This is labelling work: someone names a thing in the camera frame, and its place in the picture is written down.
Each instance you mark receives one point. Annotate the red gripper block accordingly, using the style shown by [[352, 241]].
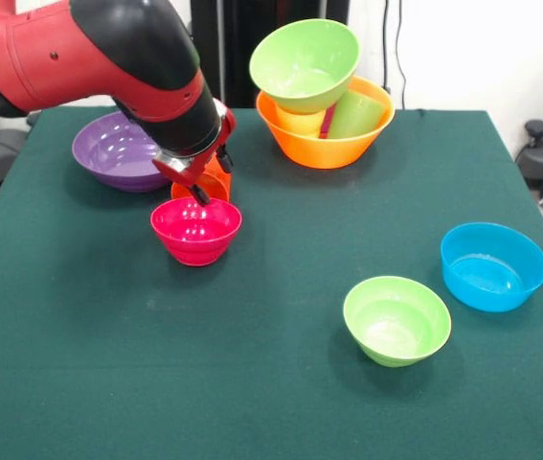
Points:
[[204, 163]]

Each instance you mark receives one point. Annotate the red-orange cup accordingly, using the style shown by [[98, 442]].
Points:
[[218, 184]]

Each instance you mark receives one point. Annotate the pink bowl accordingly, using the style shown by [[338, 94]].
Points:
[[196, 239]]

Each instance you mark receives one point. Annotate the yellow cup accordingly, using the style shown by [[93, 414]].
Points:
[[300, 122]]

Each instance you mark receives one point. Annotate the large orange bowl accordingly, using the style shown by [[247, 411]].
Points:
[[328, 153]]

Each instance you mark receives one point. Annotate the purple cup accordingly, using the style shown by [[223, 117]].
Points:
[[328, 122]]

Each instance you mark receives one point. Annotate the large green bowl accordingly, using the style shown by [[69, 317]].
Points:
[[300, 72]]

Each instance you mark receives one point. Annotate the green cup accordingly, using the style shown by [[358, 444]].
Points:
[[355, 117]]

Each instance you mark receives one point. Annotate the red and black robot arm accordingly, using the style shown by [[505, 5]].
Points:
[[108, 62]]

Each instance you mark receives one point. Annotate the purple bowl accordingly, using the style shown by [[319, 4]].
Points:
[[108, 158]]

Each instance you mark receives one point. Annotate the dark green table cloth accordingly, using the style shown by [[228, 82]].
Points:
[[156, 359]]

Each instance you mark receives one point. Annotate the small green bowl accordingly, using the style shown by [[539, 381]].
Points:
[[395, 326]]

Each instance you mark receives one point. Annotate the blue bowl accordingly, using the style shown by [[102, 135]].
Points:
[[491, 268]]

